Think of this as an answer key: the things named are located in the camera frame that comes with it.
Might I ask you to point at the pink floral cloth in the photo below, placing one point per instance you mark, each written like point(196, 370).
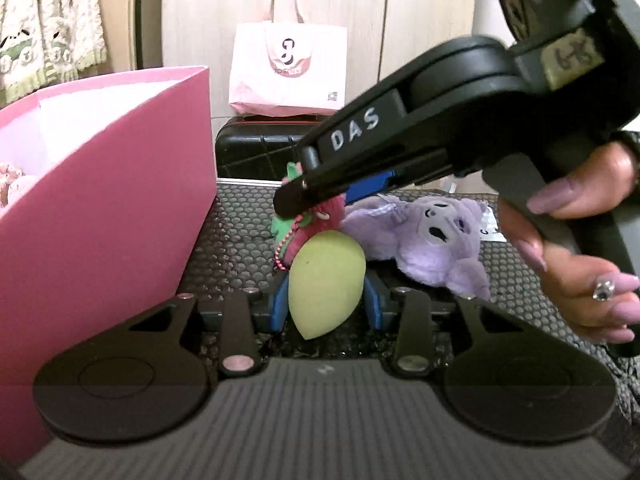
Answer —
point(12, 182)

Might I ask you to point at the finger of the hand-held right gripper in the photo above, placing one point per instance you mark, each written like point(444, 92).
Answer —
point(320, 165)
point(370, 186)

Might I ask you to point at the green makeup sponge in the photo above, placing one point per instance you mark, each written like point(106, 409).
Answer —
point(325, 285)

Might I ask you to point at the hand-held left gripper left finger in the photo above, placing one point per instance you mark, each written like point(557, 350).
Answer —
point(278, 305)

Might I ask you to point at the small foil packet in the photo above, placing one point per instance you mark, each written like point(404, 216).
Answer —
point(487, 230)

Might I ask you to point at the cream knitted cardigan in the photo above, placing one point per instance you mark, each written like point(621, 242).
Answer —
point(50, 20)

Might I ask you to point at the beige wardrobe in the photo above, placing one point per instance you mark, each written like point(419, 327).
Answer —
point(200, 20)

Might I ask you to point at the black suitcase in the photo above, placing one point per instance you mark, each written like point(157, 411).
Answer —
point(250, 150)

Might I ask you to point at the black textured mat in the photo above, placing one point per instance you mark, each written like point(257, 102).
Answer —
point(235, 260)

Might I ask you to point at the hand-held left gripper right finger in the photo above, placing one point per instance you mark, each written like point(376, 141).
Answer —
point(373, 305)

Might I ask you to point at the pink cardboard box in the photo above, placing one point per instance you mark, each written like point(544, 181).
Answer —
point(100, 235)

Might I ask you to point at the purple plush toy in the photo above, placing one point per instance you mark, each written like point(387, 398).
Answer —
point(440, 260)

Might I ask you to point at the pink tote bag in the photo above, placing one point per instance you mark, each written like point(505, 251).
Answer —
point(260, 75)

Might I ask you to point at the person's right hand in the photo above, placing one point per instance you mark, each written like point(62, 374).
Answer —
point(590, 280)

